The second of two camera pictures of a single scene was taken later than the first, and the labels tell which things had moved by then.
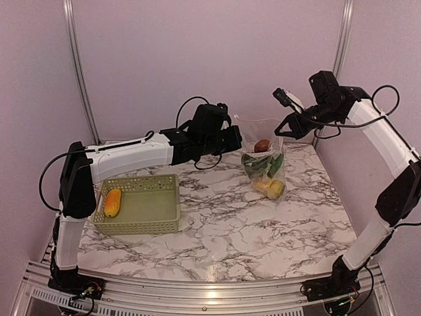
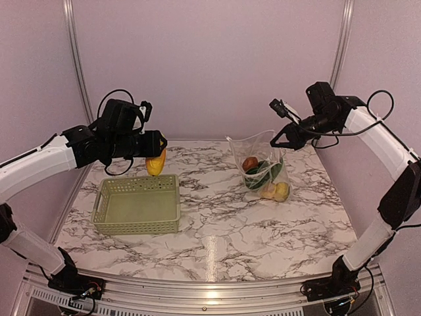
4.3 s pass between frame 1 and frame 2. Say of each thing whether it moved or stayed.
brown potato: moved
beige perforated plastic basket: stayed
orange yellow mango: moved
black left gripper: moved
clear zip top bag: moved
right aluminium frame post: stayed
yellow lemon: moved
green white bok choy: moved
